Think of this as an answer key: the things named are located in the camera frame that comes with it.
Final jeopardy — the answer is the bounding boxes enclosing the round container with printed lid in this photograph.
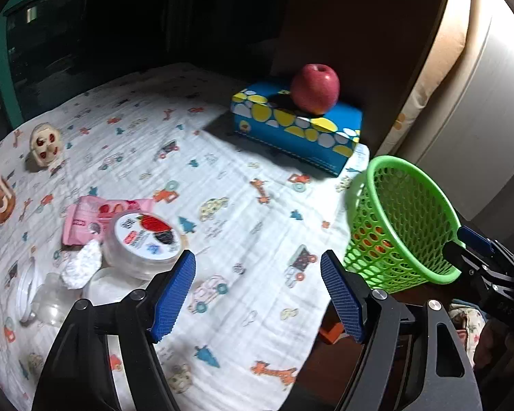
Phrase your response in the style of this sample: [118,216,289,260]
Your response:
[103,211,185,279]

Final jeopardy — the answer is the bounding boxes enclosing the red apple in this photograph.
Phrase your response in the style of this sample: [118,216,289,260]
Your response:
[290,63,340,116]

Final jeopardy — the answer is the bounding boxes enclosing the orange peel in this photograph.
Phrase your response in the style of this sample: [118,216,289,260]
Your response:
[353,223,392,254]

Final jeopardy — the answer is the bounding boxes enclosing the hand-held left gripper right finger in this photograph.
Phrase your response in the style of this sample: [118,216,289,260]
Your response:
[320,249,485,411]

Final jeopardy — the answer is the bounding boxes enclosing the brown wooden panel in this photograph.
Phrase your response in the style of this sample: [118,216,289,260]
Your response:
[270,0,455,159]

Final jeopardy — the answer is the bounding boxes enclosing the clear plastic cup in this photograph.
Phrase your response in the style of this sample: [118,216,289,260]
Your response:
[30,272,84,327]

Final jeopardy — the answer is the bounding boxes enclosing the green mesh plastic basket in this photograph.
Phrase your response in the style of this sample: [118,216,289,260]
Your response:
[343,155,463,294]

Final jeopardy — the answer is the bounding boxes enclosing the pink snack packet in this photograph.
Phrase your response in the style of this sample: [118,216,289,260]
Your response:
[62,196,155,247]

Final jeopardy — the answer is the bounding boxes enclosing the green window frame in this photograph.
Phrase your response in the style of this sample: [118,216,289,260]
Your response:
[0,0,155,128]

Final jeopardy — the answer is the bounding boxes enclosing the cream fabric cushion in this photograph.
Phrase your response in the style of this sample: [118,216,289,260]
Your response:
[392,0,493,159]

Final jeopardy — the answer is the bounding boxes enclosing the blue spotted tissue box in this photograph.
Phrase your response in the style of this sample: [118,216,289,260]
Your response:
[230,80,364,177]

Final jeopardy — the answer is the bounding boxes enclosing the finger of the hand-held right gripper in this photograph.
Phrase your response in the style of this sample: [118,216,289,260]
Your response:
[457,225,496,256]
[443,241,476,275]

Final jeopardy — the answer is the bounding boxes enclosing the floral patterned fabric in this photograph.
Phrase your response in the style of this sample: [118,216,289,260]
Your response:
[449,303,486,354]

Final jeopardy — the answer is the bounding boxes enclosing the small orange object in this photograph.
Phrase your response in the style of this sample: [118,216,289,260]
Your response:
[318,323,347,345]

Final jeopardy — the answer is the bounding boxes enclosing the cream skull toy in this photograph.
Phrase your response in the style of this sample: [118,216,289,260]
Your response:
[28,123,65,171]

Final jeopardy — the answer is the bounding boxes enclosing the clear plastic lid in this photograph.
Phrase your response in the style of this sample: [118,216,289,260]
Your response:
[17,257,46,324]

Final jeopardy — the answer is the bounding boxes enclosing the white crumpled tissue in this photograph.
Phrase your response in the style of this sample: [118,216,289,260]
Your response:
[61,240,103,289]

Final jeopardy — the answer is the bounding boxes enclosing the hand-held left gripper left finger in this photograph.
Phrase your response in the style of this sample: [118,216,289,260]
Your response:
[32,249,197,411]

